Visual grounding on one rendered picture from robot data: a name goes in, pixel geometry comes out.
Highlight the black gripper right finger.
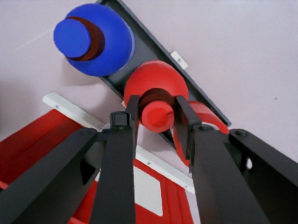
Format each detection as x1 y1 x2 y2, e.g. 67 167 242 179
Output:
174 95 298 224

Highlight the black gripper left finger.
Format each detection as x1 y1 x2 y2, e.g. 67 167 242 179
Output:
0 95 139 224

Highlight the dark grey tray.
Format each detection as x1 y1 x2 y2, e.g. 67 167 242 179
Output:
95 0 232 150

